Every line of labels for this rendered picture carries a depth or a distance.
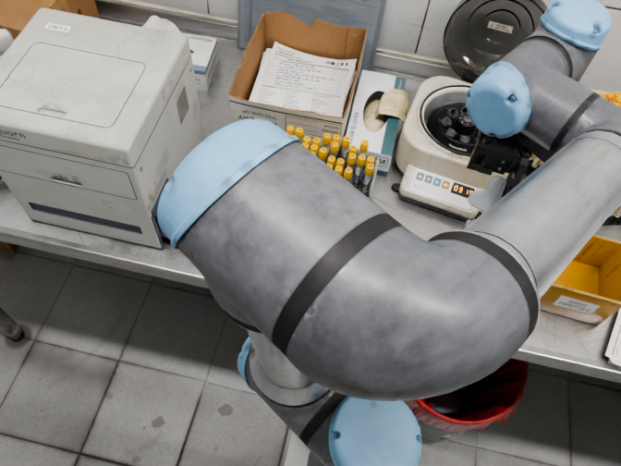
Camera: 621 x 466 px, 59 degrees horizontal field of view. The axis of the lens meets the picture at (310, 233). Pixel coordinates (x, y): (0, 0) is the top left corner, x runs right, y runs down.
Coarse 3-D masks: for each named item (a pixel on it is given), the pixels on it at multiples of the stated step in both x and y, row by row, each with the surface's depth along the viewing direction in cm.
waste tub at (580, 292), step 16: (592, 240) 103; (608, 240) 102; (576, 256) 108; (592, 256) 107; (608, 256) 106; (576, 272) 109; (592, 272) 109; (608, 272) 104; (560, 288) 97; (576, 288) 107; (592, 288) 107; (608, 288) 102; (544, 304) 102; (560, 304) 101; (576, 304) 99; (592, 304) 98; (608, 304) 96; (576, 320) 104; (592, 320) 102
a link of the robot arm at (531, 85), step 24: (528, 48) 62; (552, 48) 61; (504, 72) 59; (528, 72) 59; (552, 72) 59; (480, 96) 60; (504, 96) 58; (528, 96) 58; (552, 96) 58; (576, 96) 58; (480, 120) 63; (504, 120) 60; (528, 120) 60; (552, 120) 58
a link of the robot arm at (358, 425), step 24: (336, 408) 68; (360, 408) 68; (384, 408) 68; (408, 408) 69; (312, 432) 69; (336, 432) 66; (360, 432) 66; (384, 432) 67; (408, 432) 67; (336, 456) 65; (360, 456) 65; (384, 456) 65; (408, 456) 66
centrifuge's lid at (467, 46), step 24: (480, 0) 113; (504, 0) 112; (528, 0) 110; (456, 24) 118; (480, 24) 118; (504, 24) 117; (528, 24) 114; (456, 48) 121; (480, 48) 122; (504, 48) 120; (456, 72) 121; (480, 72) 123
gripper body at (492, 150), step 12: (480, 132) 80; (480, 144) 80; (492, 144) 80; (504, 144) 80; (516, 144) 80; (480, 156) 82; (492, 156) 80; (504, 156) 80; (516, 156) 79; (528, 156) 79; (480, 168) 83; (492, 168) 83; (504, 168) 82; (516, 168) 81
